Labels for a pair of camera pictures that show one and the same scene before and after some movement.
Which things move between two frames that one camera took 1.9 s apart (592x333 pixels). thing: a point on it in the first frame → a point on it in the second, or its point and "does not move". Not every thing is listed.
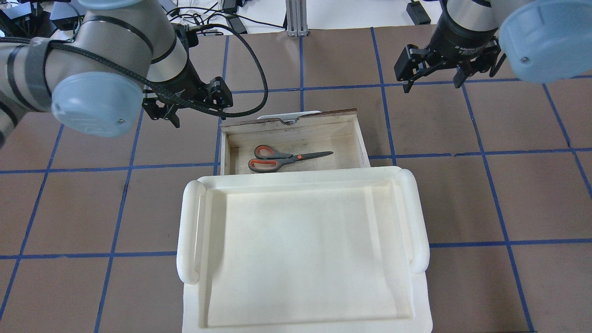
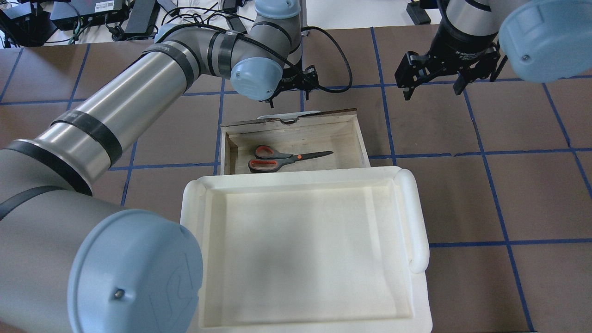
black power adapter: x=417 y=13 does not move
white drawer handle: x=289 y=117 does not move
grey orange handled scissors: x=268 y=159 does not move
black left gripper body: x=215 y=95 → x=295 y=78
